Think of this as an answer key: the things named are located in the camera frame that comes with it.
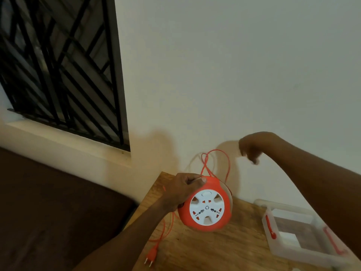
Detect orange extension cord reel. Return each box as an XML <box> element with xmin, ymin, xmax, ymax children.
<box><xmin>177</xmin><ymin>175</ymin><xmax>234</xmax><ymax>232</ymax></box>

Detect person's left hand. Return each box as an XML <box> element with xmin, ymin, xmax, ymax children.
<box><xmin>161</xmin><ymin>172</ymin><xmax>208</xmax><ymax>213</ymax></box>

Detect black metal window grille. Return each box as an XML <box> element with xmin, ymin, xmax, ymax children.
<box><xmin>0</xmin><ymin>0</ymin><xmax>131</xmax><ymax>152</ymax></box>

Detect orange cord with plug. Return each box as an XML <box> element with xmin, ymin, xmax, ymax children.
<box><xmin>144</xmin><ymin>149</ymin><xmax>232</xmax><ymax>268</ymax></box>

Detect person's right hand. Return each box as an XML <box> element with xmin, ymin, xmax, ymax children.
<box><xmin>238</xmin><ymin>132</ymin><xmax>276</xmax><ymax>166</ymax></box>

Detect dark brown mattress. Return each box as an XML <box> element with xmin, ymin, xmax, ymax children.
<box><xmin>0</xmin><ymin>146</ymin><xmax>139</xmax><ymax>271</ymax></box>

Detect person's left forearm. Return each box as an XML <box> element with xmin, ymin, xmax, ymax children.
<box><xmin>72</xmin><ymin>199</ymin><xmax>175</xmax><ymax>271</ymax></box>

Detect person's right forearm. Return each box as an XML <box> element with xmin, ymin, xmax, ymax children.
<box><xmin>262</xmin><ymin>132</ymin><xmax>361</xmax><ymax>260</ymax></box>

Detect clear plastic storage box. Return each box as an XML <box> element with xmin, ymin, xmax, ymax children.
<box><xmin>253</xmin><ymin>199</ymin><xmax>357</xmax><ymax>270</ymax></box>

